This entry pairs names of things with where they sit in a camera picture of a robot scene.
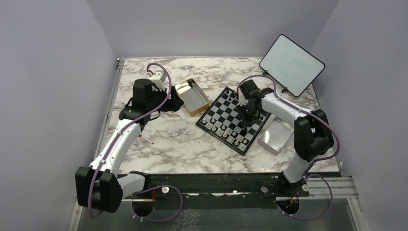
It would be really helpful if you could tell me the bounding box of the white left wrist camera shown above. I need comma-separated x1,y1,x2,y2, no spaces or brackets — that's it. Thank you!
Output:
147,70,167,91

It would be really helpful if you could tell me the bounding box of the red and white marker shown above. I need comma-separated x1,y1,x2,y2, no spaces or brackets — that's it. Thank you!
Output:
139,134,154,144

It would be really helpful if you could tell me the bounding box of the aluminium frame rail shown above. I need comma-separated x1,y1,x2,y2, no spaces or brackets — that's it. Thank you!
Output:
93,58,126,159

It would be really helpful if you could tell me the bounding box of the silver metal tin lid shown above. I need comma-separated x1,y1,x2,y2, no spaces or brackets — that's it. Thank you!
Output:
257,116,294,155

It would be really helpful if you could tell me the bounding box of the small whiteboard on stand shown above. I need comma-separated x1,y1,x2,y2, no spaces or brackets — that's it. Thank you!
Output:
259,34,326,97

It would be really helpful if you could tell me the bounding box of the yellow metal tin box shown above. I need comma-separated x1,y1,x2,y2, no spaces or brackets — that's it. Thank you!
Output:
175,78,210,116

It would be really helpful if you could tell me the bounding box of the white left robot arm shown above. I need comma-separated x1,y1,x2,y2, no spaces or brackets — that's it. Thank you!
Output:
75,79,184,213

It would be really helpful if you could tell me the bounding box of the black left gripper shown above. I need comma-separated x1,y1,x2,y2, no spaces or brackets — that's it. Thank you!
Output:
147,85,184,112

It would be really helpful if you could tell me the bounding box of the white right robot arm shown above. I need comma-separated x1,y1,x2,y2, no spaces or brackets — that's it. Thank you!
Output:
236,80,334,196

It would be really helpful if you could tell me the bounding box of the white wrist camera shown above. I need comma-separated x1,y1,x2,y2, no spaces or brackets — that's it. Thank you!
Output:
238,94,248,106
147,70,167,91

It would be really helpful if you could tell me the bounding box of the black and white chessboard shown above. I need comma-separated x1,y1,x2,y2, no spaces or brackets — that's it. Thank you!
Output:
195,87,271,156

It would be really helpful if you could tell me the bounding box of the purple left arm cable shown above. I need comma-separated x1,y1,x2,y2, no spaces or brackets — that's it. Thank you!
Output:
88,63,184,223

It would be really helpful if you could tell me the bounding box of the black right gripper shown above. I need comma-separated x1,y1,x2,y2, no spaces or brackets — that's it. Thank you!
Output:
237,101,261,128

